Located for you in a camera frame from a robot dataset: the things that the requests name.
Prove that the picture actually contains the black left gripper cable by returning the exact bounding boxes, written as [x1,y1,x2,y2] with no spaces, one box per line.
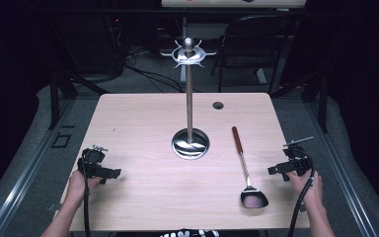
[81,157,92,237]

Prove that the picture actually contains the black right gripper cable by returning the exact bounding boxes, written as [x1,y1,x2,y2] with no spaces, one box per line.
[286,149,317,237]

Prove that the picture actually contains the black folding chair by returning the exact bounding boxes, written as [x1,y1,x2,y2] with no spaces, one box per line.
[211,14,298,95]

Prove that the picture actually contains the metal spatula with wooden handle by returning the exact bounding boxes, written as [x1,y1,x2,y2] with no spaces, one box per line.
[231,125,270,209]

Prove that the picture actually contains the person's left hand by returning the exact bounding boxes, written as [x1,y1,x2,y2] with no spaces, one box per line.
[66,169,103,207]

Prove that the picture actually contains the black floor cables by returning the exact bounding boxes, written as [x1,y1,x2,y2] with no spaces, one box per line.
[123,45,184,94]

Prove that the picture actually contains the metal utensil stand with hooks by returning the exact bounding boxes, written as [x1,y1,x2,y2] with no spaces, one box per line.
[160,37,217,161]

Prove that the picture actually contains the black frame post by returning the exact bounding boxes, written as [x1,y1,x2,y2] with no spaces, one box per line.
[48,68,61,130]
[318,74,330,134]

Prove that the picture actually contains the light background table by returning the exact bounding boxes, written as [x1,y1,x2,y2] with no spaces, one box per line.
[161,0,307,9]

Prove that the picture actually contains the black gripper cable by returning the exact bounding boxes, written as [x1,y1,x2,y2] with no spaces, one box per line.
[286,149,317,237]
[81,157,92,237]

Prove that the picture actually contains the person's right hand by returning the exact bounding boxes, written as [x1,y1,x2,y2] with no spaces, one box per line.
[285,170,324,208]

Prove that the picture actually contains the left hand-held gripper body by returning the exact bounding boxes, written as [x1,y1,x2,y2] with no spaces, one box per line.
[77,144,110,178]

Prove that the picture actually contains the person's black white clothing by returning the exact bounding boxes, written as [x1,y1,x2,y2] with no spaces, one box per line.
[159,228,221,237]

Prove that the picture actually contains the aluminium floor rail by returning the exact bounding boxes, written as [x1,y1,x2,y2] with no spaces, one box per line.
[304,98,379,237]
[0,98,77,237]

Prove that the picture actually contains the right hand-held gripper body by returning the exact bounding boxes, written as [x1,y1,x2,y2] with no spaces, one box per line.
[282,136,315,178]

